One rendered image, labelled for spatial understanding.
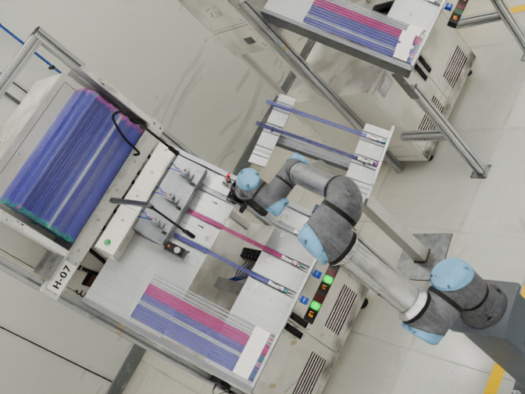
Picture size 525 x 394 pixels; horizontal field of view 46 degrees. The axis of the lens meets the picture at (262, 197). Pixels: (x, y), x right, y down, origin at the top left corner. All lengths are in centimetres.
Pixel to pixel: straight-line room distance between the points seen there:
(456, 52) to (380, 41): 83
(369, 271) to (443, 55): 187
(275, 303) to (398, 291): 63
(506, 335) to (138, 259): 131
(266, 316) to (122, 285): 55
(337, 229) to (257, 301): 69
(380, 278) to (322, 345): 113
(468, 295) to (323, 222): 49
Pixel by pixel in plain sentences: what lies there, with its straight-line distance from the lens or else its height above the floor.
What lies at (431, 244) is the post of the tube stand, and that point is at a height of 1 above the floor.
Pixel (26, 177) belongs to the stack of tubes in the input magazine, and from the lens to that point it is 228.
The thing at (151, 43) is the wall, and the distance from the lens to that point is 419.
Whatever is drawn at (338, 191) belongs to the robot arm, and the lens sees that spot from 174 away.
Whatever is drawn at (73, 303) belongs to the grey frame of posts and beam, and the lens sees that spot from 243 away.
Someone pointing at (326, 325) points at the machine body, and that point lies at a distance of 288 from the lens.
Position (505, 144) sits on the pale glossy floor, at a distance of 322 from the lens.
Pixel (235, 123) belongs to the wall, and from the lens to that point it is 447.
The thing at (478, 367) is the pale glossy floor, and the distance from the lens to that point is 266.
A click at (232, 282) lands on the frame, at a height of 66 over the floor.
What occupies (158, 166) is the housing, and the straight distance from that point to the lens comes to 242.
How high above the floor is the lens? 220
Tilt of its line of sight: 32 degrees down
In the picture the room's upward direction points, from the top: 50 degrees counter-clockwise
